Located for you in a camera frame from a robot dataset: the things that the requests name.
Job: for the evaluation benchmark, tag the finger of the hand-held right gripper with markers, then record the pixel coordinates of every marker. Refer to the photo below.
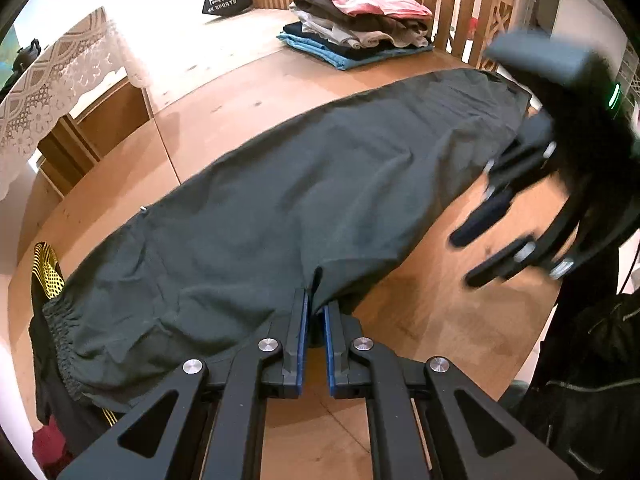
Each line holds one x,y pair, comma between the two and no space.
540,250
500,195

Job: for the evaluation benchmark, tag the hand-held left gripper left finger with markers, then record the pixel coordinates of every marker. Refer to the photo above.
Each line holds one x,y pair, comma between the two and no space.
300,340

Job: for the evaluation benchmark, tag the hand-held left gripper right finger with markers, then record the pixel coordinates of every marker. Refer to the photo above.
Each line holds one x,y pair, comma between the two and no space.
330,345

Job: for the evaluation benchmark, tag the dark grey pants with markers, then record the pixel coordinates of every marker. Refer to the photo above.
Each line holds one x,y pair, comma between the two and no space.
275,210

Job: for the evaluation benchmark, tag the wooden slat fence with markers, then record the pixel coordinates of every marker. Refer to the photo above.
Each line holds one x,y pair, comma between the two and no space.
465,10

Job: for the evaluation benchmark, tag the person's black jacket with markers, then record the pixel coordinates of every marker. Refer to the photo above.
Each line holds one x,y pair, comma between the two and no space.
590,385

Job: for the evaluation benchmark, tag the folded beige garment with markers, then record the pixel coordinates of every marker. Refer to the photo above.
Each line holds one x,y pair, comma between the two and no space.
340,32

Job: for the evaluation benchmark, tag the folded blue garment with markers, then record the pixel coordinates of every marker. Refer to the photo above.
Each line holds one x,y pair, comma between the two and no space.
320,55

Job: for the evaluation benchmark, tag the black shirt with gold print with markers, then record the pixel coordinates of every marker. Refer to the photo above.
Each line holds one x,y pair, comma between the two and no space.
60,410

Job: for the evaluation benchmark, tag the folded navy garment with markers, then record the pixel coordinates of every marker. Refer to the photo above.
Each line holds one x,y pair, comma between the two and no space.
305,32

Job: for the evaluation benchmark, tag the folded brown garment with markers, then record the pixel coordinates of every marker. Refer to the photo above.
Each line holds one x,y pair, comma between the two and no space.
320,7

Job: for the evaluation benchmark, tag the dark red garment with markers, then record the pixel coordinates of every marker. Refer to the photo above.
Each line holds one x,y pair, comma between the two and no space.
50,452

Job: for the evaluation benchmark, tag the low wooden table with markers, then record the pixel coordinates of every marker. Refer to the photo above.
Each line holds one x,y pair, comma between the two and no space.
110,110

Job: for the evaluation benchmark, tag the white lace tablecloth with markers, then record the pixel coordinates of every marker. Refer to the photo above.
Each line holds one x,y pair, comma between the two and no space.
60,75

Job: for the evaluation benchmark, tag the dark teapot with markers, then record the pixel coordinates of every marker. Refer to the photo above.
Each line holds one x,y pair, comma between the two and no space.
26,57

